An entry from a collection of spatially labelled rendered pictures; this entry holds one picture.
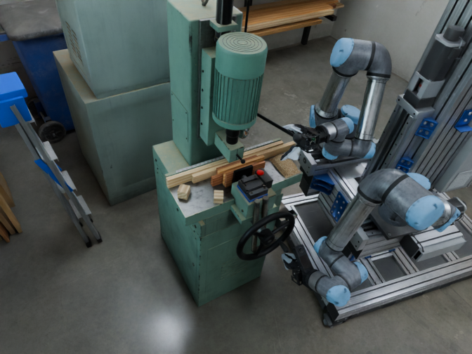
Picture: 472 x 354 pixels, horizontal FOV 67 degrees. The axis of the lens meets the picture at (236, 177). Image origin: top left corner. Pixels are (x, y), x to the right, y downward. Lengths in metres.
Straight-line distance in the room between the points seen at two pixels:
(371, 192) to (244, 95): 0.54
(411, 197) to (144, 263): 1.69
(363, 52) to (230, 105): 0.60
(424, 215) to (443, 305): 1.57
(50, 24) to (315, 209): 2.17
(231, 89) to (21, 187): 2.09
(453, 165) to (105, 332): 2.01
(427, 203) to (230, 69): 0.74
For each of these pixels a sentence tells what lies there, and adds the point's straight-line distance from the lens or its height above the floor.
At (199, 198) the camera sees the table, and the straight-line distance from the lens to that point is 1.49.
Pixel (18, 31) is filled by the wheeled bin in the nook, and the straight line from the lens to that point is 2.81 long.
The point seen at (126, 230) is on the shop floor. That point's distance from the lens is 2.55.
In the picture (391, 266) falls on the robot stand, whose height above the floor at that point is 0.21.
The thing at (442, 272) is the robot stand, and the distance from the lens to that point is 2.54.
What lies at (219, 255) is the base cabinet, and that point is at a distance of 1.81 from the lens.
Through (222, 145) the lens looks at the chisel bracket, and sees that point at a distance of 1.52.
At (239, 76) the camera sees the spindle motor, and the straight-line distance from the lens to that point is 1.23.
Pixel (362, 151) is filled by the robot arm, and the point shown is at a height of 1.06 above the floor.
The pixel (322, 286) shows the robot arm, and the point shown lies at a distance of 1.40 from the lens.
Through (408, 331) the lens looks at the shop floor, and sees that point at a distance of 2.50.
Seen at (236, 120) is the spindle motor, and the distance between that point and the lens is 1.33.
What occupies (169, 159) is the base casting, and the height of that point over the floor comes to 0.80.
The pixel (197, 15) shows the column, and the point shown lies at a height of 1.52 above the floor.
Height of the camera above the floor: 2.04
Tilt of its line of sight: 45 degrees down
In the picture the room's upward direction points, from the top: 8 degrees clockwise
